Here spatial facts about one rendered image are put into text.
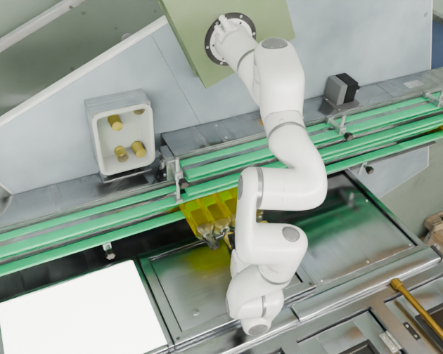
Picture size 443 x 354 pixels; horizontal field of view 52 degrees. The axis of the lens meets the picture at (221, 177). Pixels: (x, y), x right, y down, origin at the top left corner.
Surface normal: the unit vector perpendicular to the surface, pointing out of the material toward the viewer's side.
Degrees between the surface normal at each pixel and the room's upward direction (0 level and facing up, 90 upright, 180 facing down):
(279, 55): 89
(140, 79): 0
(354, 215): 90
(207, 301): 90
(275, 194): 33
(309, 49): 0
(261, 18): 4
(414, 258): 90
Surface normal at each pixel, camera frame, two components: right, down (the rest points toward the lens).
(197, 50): 0.37, 0.63
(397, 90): 0.05, -0.74
